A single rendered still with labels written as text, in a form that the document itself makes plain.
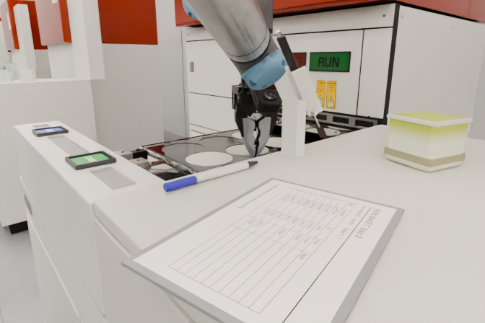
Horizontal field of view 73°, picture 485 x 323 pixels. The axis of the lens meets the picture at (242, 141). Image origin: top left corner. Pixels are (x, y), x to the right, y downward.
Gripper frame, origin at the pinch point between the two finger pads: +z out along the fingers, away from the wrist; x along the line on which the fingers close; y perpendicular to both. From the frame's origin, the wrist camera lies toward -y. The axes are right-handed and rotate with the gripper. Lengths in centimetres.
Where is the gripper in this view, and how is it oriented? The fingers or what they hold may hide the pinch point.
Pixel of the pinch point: (255, 152)
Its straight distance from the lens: 70.5
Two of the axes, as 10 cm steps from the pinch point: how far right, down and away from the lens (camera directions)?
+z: 0.0, 9.7, 2.5
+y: -2.6, -2.4, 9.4
